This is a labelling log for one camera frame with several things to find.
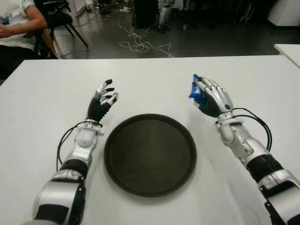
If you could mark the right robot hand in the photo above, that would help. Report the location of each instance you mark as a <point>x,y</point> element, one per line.
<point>215,98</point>

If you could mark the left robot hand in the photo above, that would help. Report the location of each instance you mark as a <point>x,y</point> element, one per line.
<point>97,109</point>

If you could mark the blue Oreo packet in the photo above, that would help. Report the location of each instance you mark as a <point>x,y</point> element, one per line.
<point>197,92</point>

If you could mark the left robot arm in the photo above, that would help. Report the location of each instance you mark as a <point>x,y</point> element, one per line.
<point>68,178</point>

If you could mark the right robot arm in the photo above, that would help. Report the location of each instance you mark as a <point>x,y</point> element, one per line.
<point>257,159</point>

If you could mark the round dark brown tray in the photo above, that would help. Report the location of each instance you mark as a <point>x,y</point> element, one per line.
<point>150,154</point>

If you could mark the bare leg white shoe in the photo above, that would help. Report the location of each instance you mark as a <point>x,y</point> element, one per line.
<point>49,42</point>

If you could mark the white side table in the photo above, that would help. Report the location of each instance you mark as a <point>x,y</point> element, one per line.
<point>290,52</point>

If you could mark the black chair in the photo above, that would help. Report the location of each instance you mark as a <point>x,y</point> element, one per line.
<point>58,16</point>

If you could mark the white board panel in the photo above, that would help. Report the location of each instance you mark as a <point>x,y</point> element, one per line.
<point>78,5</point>

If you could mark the black cabinet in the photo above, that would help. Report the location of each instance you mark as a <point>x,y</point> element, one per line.
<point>146,12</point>

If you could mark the white curved machine housing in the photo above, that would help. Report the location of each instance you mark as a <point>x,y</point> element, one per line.
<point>286,12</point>

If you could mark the seated person white shirt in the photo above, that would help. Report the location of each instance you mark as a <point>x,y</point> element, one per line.
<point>16,28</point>

